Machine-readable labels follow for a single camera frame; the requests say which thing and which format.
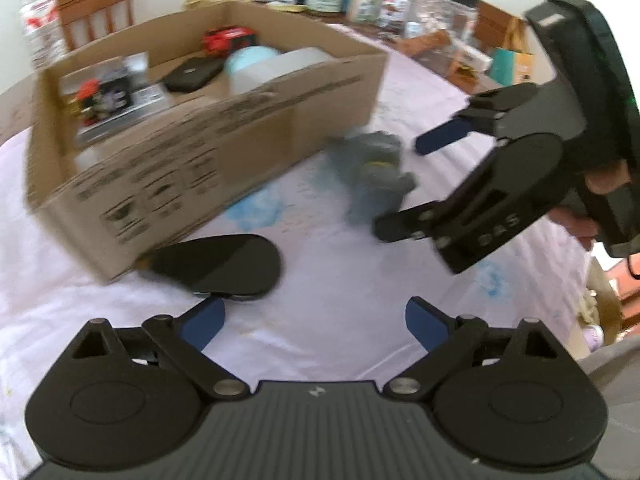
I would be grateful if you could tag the clear packaged item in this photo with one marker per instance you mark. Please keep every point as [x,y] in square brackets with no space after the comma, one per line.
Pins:
[132,72]

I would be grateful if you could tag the teal small box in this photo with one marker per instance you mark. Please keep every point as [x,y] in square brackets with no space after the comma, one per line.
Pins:
[362,1]

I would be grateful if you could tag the small black and red toy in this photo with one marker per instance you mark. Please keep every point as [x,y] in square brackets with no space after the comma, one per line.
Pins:
[95,102]

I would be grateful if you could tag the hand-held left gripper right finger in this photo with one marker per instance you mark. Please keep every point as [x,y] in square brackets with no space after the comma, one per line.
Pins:
[426,324]

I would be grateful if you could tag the grey clothing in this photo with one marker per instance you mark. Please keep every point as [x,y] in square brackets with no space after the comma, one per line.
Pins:
[615,400]

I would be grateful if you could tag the red and black item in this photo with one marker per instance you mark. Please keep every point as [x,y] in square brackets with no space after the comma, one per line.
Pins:
[227,40]

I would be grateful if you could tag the person's right hand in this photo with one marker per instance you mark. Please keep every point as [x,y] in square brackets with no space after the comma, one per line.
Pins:
[607,179]

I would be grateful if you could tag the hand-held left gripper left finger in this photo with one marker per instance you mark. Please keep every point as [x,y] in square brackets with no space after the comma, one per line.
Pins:
[202,324]

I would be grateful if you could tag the black oval case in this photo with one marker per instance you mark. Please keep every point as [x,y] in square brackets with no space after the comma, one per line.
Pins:
[220,265]

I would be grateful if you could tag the pink floral tablecloth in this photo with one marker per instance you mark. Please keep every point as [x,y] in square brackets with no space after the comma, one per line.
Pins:
[325,280]

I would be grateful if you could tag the black square case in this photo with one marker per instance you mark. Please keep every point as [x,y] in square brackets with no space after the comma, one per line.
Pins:
[192,72]

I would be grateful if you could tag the cardboard box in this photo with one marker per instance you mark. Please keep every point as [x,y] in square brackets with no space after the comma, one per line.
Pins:
[200,160]

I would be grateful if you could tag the teal gift bag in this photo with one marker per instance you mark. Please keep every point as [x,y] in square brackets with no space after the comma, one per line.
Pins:
[510,65]

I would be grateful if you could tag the clear plastic bag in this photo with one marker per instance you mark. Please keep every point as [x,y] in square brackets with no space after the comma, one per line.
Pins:
[445,5]

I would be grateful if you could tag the wooden chair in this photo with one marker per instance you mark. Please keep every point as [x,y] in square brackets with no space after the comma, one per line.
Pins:
[95,7]

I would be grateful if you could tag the white and orange packet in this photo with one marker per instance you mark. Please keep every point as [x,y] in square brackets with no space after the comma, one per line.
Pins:
[470,59]

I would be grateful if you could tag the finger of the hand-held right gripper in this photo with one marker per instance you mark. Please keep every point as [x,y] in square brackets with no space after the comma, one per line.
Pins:
[442,137]
[405,222]

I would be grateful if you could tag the grey spiky toy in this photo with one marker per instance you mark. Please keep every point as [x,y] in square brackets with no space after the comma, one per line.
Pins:
[377,180]

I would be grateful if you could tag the light blue round case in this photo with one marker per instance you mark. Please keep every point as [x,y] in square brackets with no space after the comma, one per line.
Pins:
[247,57]

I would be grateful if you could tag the grey tape roll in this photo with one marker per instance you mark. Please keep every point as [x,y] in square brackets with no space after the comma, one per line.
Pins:
[280,67]

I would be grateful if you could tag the clear plastic water bottle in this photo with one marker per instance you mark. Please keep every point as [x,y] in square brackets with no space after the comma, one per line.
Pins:
[40,20]

